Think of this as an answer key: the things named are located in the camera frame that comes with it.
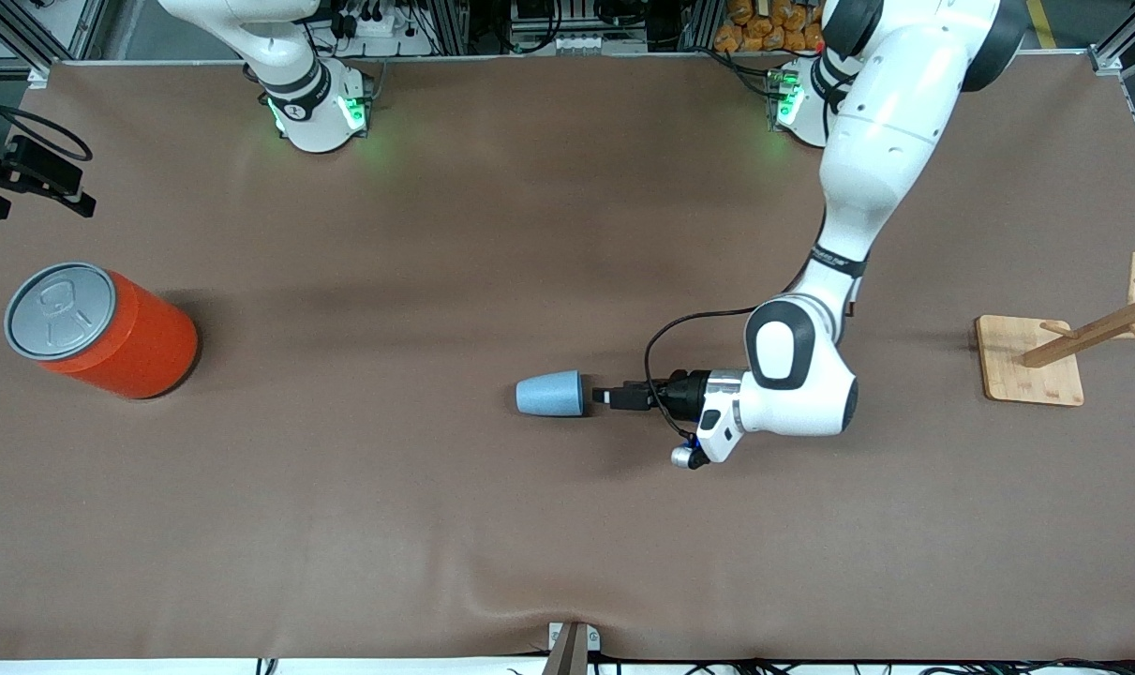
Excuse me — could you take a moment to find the blue plastic cup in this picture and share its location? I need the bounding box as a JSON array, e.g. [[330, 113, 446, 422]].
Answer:
[[515, 370, 585, 418]]

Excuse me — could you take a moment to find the brown table mat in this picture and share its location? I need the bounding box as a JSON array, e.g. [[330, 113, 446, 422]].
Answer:
[[0, 54, 1135, 662]]

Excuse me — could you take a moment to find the orange can with grey lid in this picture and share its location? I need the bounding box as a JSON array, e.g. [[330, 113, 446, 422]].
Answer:
[[5, 262, 200, 401]]

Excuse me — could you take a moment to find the wooden mug tree stand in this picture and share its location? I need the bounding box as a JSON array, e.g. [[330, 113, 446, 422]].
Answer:
[[976, 251, 1135, 407]]

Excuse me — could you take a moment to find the white power strip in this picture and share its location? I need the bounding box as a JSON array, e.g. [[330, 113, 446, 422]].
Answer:
[[328, 0, 418, 38]]

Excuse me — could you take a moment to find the orange snack bag pile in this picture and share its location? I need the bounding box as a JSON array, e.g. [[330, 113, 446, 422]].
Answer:
[[714, 0, 829, 53]]

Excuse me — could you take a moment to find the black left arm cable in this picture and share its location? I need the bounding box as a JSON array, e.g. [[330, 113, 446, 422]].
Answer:
[[644, 307, 757, 442]]

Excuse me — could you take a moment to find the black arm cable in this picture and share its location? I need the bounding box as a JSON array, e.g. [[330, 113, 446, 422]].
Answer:
[[644, 307, 757, 442], [0, 89, 94, 162]]

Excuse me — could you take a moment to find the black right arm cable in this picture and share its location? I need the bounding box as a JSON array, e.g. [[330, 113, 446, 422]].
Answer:
[[0, 89, 94, 162]]

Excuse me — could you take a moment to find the aluminium frame post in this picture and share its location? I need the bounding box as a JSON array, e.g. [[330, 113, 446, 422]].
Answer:
[[1087, 0, 1135, 78], [0, 0, 109, 78]]

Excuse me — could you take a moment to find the grey table edge bracket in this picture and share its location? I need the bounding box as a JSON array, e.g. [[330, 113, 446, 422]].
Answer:
[[546, 621, 602, 675]]

